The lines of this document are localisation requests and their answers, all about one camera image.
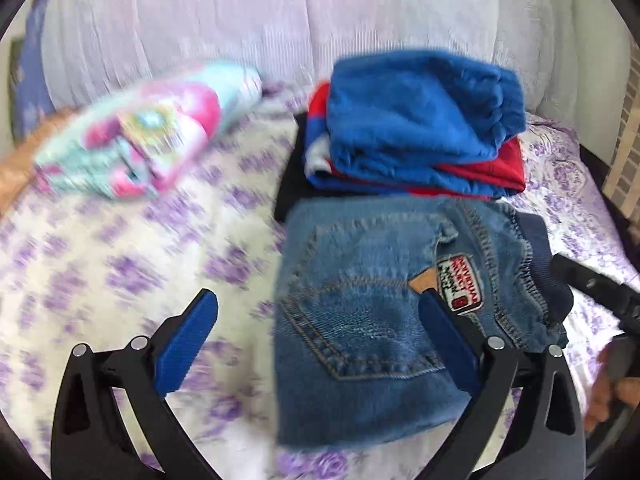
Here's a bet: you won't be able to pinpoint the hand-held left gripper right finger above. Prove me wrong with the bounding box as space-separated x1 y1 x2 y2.
419 290 586 480

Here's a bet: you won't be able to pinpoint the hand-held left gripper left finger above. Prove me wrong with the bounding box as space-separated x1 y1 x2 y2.
50 288 219 480

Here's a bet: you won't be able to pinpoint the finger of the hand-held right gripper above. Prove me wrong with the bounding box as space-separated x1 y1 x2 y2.
550 254 640 333

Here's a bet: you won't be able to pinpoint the blue denim pants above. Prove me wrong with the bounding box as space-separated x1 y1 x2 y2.
272 197 574 448

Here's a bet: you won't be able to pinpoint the person's right hand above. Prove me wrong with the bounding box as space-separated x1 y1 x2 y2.
584 341 638 433

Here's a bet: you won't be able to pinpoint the purple floral bed quilt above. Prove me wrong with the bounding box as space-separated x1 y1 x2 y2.
0 85 640 480

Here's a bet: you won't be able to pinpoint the beige checked curtain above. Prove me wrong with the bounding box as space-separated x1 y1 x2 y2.
602 55 640 201

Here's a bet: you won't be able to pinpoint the folded red garment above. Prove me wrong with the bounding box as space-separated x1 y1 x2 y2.
306 81 527 201

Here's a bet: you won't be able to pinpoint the folded turquoise pink floral blanket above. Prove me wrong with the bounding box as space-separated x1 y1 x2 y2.
34 59 264 203

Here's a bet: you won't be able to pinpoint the brown quilted pillow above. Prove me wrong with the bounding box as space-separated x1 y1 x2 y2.
0 110 66 216

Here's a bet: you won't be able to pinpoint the blue printed cloth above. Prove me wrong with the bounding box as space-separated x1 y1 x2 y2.
12 0 56 126

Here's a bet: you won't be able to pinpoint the white lace headboard cover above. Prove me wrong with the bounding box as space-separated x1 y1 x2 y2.
40 0 631 126

